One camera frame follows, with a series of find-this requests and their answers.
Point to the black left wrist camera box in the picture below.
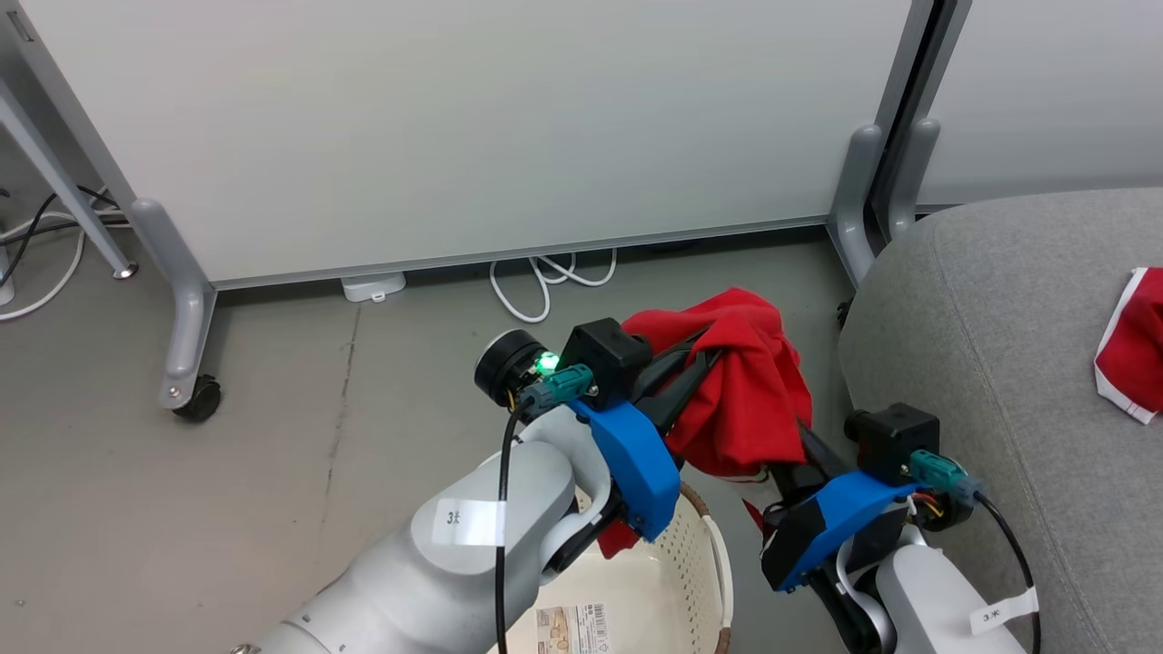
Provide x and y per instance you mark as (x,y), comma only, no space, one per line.
(604,359)

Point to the red cloth garment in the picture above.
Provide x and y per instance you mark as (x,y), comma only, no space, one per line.
(745,381)

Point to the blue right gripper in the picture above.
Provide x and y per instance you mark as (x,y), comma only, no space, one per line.
(863,513)

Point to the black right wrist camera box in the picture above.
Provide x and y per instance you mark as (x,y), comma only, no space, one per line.
(895,436)

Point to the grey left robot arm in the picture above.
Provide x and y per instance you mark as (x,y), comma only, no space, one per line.
(436,581)

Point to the grey partition foot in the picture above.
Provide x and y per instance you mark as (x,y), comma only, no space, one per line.
(913,173)
(854,182)
(186,309)

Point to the red garment with white trim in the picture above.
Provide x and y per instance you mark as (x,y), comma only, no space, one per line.
(1140,345)

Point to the white perforated laundry basket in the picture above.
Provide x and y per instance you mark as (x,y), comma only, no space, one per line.
(636,581)

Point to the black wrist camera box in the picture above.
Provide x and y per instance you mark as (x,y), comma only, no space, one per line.
(895,436)
(604,359)

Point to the grey fabric sofa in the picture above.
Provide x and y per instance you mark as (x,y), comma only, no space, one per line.
(999,318)

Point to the wide white partition panel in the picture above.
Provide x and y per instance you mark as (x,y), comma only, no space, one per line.
(454,118)

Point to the narrow white partition panel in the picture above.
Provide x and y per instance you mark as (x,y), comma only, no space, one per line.
(1045,91)

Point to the printed paper sticker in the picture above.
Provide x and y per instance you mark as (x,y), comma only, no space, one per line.
(572,631)

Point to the white tape label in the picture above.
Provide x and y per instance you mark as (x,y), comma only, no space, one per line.
(1004,611)
(468,522)

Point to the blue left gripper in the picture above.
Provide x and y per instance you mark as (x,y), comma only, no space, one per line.
(641,472)

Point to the grey desk frame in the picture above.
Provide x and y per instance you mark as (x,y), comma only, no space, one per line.
(54,177)

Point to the small white floor box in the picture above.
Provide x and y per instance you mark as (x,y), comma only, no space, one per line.
(372,287)

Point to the black caster wheel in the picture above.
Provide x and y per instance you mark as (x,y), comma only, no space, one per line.
(200,400)
(843,314)

